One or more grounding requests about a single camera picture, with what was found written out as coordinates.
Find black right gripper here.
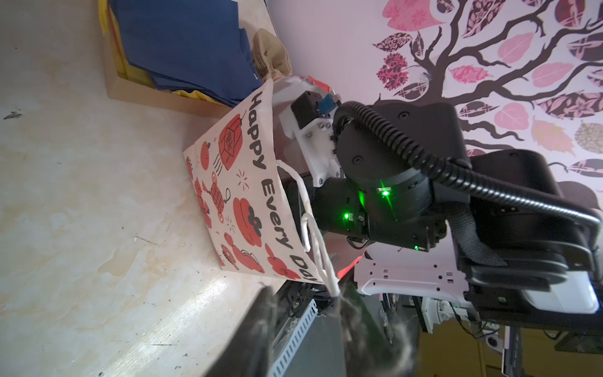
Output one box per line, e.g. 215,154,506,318
303,101,471,251

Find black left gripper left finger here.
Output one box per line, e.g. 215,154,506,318
205,286,277,377

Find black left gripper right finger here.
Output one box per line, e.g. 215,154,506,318
339,283,416,376

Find red white paper takeout bag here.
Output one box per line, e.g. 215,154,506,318
183,76,341,297

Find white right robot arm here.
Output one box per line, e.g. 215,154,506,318
309,101,602,334

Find brown pulp cup carriers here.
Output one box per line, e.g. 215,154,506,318
251,28,292,82

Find navy blue paper bags stack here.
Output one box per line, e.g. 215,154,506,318
97,1,262,117

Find white slotted cable duct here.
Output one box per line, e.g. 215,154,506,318
267,299,318,377

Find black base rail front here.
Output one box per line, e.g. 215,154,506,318
273,281,334,352

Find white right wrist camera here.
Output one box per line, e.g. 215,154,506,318
279,91,342,188

